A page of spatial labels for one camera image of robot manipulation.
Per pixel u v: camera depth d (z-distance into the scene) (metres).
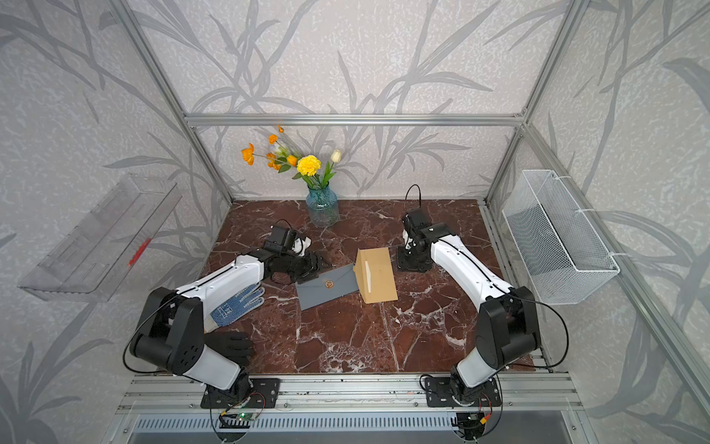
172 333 0.44
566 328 0.42
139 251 0.66
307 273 0.79
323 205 1.05
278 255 0.71
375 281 0.97
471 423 0.76
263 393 0.73
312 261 0.79
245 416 0.70
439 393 0.73
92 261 0.66
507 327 0.43
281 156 1.02
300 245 0.85
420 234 0.62
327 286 0.94
